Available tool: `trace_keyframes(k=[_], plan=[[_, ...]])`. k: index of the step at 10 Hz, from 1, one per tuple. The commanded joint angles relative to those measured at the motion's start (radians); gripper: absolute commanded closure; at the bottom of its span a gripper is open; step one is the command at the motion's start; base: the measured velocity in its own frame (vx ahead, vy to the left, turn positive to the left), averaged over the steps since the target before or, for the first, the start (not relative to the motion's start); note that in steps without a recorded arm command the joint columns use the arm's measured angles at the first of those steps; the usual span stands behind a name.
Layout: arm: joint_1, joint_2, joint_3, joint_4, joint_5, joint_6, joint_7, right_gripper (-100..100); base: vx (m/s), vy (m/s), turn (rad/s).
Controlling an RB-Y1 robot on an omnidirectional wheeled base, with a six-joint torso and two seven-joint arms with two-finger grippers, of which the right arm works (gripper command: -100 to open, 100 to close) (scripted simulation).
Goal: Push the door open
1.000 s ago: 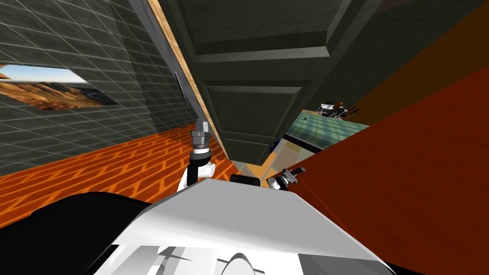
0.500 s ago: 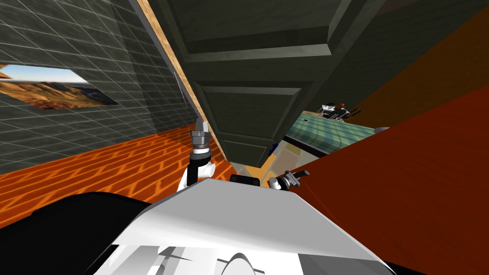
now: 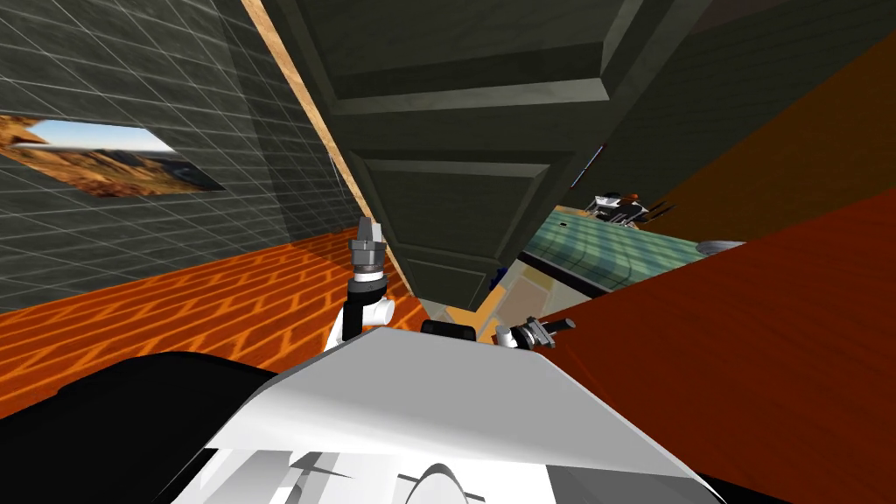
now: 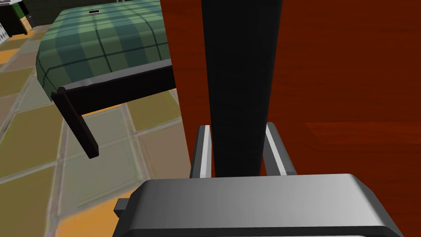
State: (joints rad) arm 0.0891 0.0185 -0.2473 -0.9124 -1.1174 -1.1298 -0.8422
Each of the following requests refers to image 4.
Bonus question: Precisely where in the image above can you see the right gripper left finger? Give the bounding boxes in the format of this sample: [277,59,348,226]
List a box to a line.
[190,125,212,179]

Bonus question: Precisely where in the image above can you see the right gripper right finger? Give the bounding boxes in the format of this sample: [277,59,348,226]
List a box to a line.
[262,122,297,177]

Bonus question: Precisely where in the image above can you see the bed with green plaid cover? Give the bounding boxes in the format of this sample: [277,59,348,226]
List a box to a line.
[35,0,176,160]

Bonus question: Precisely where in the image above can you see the black bar handle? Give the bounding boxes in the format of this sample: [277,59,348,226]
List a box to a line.
[201,0,283,178]

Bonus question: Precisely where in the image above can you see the dark cabinet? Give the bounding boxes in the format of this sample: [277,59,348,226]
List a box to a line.
[0,0,35,37]

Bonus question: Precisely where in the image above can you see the red-brown wooden door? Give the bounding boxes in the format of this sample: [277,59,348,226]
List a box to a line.
[160,0,421,237]

